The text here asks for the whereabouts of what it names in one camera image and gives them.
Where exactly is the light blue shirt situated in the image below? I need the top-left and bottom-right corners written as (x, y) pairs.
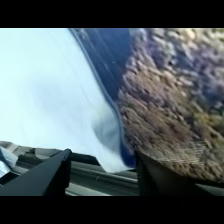
top-left (0, 28), bottom-right (132, 178)

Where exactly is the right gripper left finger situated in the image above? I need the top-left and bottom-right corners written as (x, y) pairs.
top-left (0, 148), bottom-right (73, 197)

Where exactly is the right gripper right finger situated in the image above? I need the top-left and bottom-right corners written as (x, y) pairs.
top-left (134, 150), bottom-right (202, 197)

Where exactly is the silver frame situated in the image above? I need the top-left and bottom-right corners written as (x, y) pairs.
top-left (0, 139), bottom-right (224, 197)

